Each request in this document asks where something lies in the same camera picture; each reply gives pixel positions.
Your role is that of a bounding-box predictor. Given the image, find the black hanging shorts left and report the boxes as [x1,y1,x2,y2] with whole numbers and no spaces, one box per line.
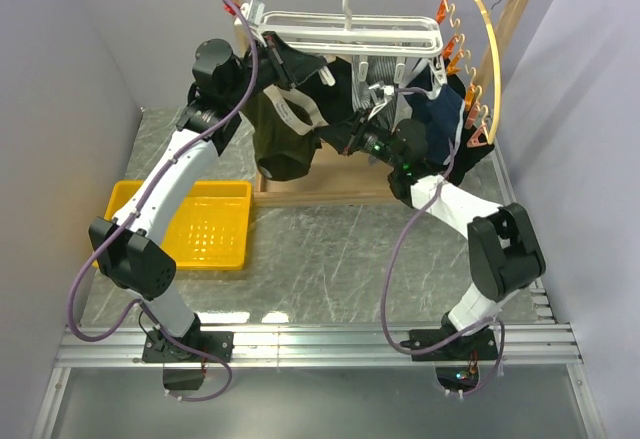
[299,58,354,125]

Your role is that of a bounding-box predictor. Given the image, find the yellow curved clip hanger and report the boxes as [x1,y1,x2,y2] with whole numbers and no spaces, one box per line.
[435,0,503,149]

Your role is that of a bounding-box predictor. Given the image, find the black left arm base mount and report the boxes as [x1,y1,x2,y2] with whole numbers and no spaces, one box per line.
[141,329,234,402]

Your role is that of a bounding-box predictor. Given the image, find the yellow plastic tray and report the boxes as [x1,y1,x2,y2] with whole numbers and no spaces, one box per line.
[113,181,252,273]

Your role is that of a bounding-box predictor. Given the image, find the black hanging shorts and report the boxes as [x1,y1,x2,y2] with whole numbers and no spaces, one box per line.
[447,75,495,186]
[299,58,354,125]

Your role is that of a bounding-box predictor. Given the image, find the striped hanging garment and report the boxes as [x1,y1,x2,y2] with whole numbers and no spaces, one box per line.
[351,56,397,130]

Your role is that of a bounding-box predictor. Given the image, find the black hanging shorts right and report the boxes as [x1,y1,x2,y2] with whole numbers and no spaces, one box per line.
[447,75,495,186]

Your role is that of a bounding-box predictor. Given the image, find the wooden drying rack stand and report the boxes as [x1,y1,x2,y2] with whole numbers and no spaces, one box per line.
[234,0,529,206]

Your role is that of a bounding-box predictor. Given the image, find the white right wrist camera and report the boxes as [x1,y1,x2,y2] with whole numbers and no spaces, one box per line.
[369,83,396,118]

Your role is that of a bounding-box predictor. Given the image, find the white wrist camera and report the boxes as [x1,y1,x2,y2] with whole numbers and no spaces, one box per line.
[223,0,265,28]
[369,83,396,118]

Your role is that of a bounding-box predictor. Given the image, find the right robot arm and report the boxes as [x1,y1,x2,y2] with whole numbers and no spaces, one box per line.
[321,113,546,359]

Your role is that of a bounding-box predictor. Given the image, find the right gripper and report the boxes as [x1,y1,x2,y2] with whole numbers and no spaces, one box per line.
[314,107,403,171]

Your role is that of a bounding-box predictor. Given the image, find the olive green underwear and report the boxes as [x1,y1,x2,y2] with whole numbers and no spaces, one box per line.
[242,86,327,182]

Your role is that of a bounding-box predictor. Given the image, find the white clip hanger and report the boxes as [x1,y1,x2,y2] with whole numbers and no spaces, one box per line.
[252,0,447,91]

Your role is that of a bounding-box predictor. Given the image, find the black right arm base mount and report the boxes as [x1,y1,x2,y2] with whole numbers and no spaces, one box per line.
[399,327,504,395]

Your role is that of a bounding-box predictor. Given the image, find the navy blue hanging underwear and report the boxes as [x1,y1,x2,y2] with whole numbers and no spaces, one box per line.
[404,75,466,166]

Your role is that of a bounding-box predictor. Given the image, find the aluminium table edge rail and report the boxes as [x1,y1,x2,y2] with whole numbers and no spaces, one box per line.
[29,278,584,439]

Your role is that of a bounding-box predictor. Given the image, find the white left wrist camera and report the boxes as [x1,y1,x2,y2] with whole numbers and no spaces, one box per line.
[223,0,265,28]

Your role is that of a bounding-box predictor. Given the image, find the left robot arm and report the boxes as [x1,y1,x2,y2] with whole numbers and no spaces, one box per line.
[89,33,328,361]

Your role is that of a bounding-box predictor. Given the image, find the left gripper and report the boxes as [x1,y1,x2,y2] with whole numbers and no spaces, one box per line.
[226,32,328,108]

